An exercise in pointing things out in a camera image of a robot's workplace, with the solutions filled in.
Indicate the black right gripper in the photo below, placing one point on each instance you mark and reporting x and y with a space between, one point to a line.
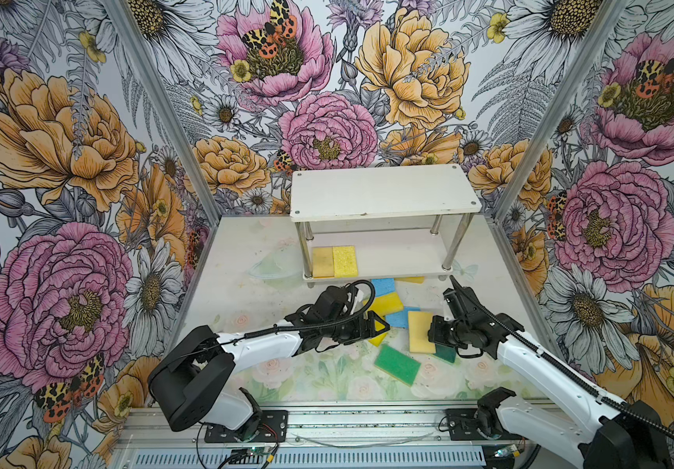
446 331

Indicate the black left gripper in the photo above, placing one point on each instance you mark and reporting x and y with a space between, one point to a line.
358 322

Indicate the pale yellow porous sponge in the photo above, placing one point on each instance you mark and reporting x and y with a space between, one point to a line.
345 261

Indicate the tan beige sponge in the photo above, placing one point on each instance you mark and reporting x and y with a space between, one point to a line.
323 263

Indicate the white two-tier shelf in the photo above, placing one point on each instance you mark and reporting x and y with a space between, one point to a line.
403 221

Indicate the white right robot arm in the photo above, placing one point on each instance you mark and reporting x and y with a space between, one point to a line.
594 429

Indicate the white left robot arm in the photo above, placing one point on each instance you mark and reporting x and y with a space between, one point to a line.
189 384

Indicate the yellow sponge near shelf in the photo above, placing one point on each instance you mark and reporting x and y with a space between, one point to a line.
415 280

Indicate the yellow sponge green underside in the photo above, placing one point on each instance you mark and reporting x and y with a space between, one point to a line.
387 304

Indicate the bright yellow sponge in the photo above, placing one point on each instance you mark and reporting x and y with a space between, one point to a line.
378 332

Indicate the light blue sponge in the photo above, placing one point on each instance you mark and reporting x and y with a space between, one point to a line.
400 319

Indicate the small blue sponge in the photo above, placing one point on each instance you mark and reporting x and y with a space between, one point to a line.
383 287

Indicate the dark green sponge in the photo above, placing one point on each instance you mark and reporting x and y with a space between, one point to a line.
445 354

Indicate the green circuit board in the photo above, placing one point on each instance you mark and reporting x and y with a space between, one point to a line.
251 452

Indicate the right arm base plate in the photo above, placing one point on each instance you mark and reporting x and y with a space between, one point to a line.
462 424

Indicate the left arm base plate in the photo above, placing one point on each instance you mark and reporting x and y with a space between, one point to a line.
268 426

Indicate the white vented cable duct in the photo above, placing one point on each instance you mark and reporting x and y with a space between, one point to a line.
393 457

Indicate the aluminium front rail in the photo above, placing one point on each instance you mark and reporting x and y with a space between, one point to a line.
367 425

